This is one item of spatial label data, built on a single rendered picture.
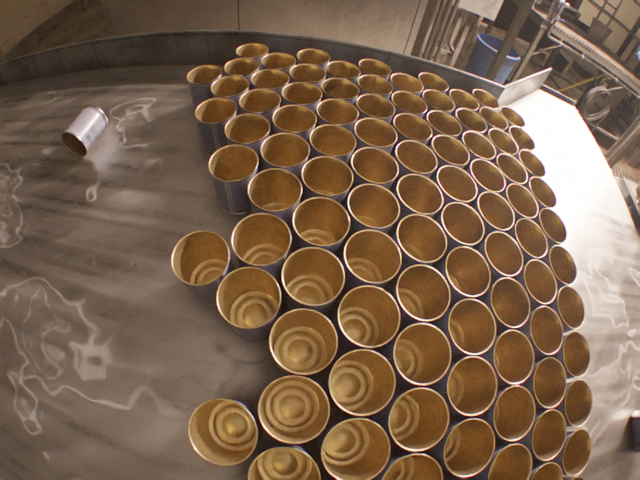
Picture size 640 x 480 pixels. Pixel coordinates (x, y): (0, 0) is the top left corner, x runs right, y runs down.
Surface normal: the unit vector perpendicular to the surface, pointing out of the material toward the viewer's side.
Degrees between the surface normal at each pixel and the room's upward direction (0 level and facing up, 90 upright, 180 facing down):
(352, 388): 0
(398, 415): 0
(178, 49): 90
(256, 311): 0
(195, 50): 90
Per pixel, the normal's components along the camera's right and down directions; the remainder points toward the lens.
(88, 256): 0.11, -0.47
